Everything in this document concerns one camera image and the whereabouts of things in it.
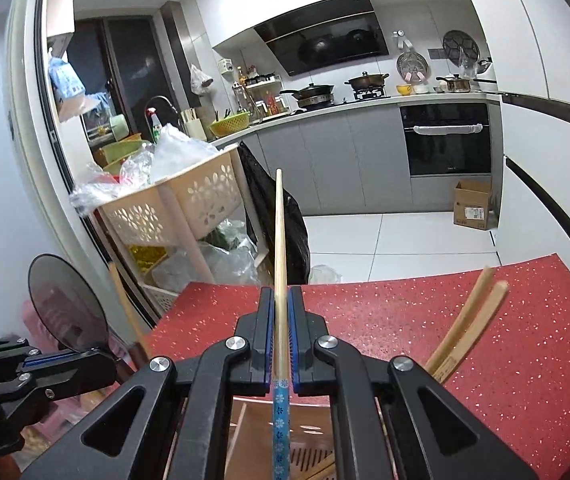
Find white hanging plastic bag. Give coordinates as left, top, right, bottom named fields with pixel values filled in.
left=190, top=64, right=213, bottom=96

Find cardboard box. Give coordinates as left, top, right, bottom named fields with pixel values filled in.
left=454, top=180, right=496, bottom=231

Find round metal steamer rack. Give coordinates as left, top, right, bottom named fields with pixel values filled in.
left=396, top=51, right=428, bottom=83

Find black range hood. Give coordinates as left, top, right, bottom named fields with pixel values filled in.
left=253, top=0, right=391, bottom=77

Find beige flower-pattern storage cart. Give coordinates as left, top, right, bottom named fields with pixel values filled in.
left=96, top=142, right=271, bottom=321

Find black kitchen faucet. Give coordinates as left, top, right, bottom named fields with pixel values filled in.
left=145, top=95, right=178, bottom=126

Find round divided black pan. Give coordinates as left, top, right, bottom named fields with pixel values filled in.
left=442, top=30, right=481, bottom=62

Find black plastic bag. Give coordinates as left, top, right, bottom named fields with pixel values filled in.
left=237, top=141, right=311, bottom=286

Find yellow-green colander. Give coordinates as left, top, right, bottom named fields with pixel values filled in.
left=208, top=112, right=251, bottom=137

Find white refrigerator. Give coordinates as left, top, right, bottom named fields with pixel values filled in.
left=445, top=0, right=570, bottom=311

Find beige utensil holder grey base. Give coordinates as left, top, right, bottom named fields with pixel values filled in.
left=225, top=394, right=338, bottom=480

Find spray bottle red top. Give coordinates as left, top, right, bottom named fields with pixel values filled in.
left=146, top=107, right=163, bottom=143

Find crossed wooden chopsticks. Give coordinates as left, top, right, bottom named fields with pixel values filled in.
left=424, top=266, right=495, bottom=373

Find pale green plastic basin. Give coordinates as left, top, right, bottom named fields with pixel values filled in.
left=109, top=114, right=130, bottom=142

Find black wok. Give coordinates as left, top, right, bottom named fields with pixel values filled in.
left=280, top=83, right=336, bottom=108

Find spice rack with bottles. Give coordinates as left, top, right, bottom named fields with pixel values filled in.
left=232, top=65, right=291, bottom=118

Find grey base cabinets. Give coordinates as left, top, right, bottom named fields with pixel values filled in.
left=215, top=105, right=501, bottom=213

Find plain wooden chopstick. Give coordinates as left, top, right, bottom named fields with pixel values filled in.
left=301, top=452, right=337, bottom=480
left=432, top=280, right=510, bottom=376

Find large clear plastic bag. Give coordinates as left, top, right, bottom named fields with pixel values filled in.
left=150, top=124, right=221, bottom=183

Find knife block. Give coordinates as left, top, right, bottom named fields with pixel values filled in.
left=179, top=107, right=203, bottom=138

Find wooden chopstick blue floral end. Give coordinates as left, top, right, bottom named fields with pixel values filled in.
left=269, top=168, right=293, bottom=480

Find blue and white packet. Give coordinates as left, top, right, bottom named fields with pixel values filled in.
left=47, top=56, right=88, bottom=111

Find lidded cooking pot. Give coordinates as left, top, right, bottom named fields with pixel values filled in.
left=344, top=72, right=390, bottom=98

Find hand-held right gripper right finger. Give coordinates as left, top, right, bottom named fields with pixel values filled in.
left=287, top=286, right=538, bottom=480

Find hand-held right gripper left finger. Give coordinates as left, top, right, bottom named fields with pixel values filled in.
left=21, top=286, right=276, bottom=480

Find black built-in oven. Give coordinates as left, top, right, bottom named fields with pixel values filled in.
left=399, top=103, right=492, bottom=178

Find crumpled clear plastic bag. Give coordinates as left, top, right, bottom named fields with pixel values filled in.
left=69, top=152, right=156, bottom=218

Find small metal saucepan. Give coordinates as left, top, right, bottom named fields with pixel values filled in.
left=436, top=74, right=471, bottom=93

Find clear bag of vegetables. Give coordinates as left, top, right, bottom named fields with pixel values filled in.
left=152, top=217, right=261, bottom=301

